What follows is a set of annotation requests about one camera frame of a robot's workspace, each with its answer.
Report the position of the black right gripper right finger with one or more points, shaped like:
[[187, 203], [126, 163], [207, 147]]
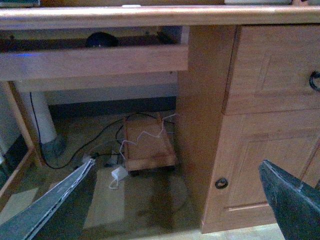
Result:
[[295, 204]]

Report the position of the white power adapter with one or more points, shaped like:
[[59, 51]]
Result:
[[119, 173]]

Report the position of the black ring door pull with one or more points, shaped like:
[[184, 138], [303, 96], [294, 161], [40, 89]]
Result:
[[221, 183]]

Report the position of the wooden desk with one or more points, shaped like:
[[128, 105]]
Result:
[[247, 94]]

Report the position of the wooden chair frame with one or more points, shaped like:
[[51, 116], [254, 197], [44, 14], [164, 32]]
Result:
[[25, 150]]

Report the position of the wooden rolling cart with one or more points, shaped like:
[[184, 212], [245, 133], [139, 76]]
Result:
[[146, 145]]

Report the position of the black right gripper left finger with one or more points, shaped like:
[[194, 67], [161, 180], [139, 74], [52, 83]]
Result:
[[60, 214]]

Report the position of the white desk leg post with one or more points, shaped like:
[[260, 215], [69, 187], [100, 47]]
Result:
[[52, 144]]

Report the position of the wooden keyboard tray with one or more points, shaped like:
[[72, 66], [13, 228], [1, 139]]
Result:
[[46, 54]]

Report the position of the black Logitech wireless mouse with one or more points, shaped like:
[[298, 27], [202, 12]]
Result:
[[101, 39]]

